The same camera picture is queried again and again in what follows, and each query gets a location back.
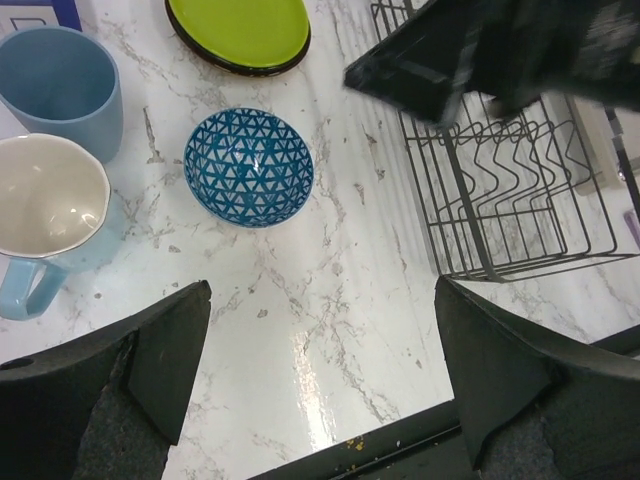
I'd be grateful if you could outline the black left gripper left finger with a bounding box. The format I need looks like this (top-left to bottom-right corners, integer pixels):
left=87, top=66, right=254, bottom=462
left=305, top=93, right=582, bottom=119
left=1, top=281, right=211, bottom=479

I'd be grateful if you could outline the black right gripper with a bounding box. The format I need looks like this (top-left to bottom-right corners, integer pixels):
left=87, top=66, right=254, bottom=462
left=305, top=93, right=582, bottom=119
left=344, top=1, right=639, bottom=125

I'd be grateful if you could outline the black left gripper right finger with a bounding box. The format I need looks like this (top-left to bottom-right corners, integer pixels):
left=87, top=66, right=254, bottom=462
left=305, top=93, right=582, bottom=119
left=435, top=277, right=639, bottom=479

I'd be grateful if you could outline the lime green plate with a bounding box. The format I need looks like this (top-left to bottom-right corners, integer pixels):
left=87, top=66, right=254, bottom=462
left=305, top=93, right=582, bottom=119
left=166, top=0, right=310, bottom=71

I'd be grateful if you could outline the light blue handled mug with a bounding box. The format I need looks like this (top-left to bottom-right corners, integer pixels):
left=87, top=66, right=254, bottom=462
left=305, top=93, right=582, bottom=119
left=1, top=133, right=124, bottom=321

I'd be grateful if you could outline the light blue plastic tumbler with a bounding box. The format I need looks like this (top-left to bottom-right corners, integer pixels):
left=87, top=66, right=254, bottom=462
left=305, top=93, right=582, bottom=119
left=1, top=25, right=124, bottom=163

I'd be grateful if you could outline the metal wire dish rack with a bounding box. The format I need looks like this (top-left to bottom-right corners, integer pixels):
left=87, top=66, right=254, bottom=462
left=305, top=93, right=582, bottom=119
left=371, top=1, right=636, bottom=282

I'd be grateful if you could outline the blue ring binder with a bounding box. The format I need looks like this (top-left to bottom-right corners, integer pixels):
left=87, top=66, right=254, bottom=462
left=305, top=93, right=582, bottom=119
left=0, top=0, right=82, bottom=37

